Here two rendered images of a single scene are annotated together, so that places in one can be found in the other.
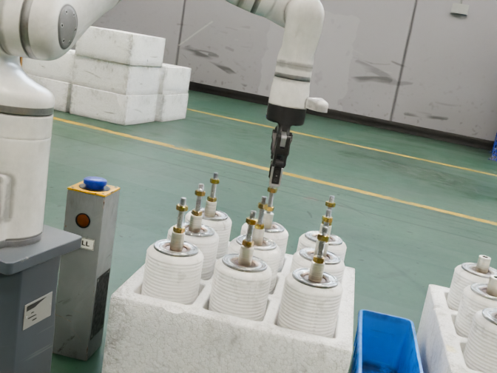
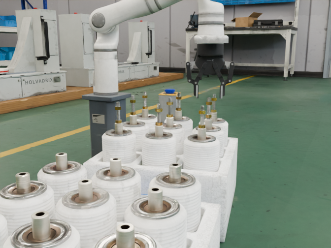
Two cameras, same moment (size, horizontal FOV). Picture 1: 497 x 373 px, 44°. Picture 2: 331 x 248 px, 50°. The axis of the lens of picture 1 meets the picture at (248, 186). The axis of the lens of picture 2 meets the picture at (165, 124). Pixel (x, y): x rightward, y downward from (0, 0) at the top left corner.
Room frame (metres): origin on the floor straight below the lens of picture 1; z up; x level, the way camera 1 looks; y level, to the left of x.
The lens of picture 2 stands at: (1.20, -1.08, 0.49)
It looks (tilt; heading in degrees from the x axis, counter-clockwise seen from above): 12 degrees down; 97
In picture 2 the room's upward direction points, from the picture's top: straight up
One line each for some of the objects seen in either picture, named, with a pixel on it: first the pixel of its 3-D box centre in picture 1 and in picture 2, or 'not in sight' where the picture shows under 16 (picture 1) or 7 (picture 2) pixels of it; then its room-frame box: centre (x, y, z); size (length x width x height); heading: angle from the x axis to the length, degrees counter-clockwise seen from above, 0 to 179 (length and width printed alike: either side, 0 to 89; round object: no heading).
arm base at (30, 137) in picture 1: (11, 173); (106, 73); (0.79, 0.31, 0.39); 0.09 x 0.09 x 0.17; 70
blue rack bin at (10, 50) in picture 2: not in sight; (8, 53); (-2.22, 4.72, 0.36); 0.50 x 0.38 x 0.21; 158
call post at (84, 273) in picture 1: (85, 271); (169, 133); (1.05, 0.27, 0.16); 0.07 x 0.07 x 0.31; 82
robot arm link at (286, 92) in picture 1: (299, 91); (211, 32); (1.20, -0.07, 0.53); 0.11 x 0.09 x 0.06; 91
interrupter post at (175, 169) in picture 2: (483, 265); (175, 173); (1.15, -0.47, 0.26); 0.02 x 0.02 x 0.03
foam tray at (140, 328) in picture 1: (242, 323); (169, 176); (1.09, -0.03, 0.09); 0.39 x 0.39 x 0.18; 82
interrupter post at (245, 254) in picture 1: (245, 255); (133, 120); (0.97, -0.01, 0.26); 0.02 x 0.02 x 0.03
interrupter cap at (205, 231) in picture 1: (194, 229); (178, 118); (1.10, 0.09, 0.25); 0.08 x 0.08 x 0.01
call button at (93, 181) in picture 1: (95, 184); (169, 91); (1.05, 0.27, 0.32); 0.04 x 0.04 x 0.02
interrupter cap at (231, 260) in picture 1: (244, 263); (133, 124); (0.97, -0.01, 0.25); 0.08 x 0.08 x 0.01
